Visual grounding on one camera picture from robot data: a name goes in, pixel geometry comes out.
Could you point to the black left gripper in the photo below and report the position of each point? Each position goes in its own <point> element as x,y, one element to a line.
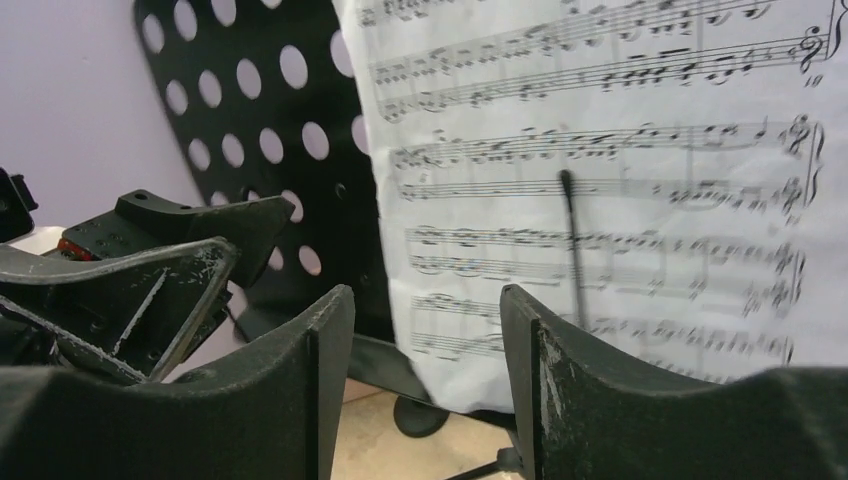
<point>134,317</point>

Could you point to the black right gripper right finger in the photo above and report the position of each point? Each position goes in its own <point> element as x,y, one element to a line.
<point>587,410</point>

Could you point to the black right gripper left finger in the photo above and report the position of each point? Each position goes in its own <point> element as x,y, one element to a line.
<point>269,410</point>

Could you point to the black folding music stand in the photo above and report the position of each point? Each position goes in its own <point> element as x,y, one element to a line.
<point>269,111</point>

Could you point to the sheet music page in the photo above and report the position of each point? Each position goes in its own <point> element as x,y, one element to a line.
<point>670,174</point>

